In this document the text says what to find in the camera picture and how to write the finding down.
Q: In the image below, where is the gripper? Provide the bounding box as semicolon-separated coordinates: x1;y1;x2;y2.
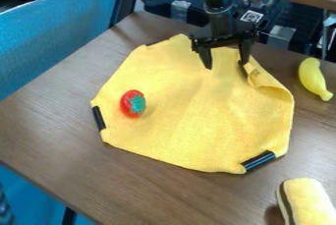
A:
189;26;260;71

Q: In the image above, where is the yellow cloth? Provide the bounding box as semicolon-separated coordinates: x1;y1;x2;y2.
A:
88;32;297;175

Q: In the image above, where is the yellow toy banana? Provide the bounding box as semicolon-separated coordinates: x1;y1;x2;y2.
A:
298;57;335;102

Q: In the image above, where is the red toy tomato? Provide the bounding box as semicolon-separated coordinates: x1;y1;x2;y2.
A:
119;88;148;119

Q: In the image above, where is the yellow plush toy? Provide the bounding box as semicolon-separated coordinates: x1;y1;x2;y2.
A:
274;177;336;225

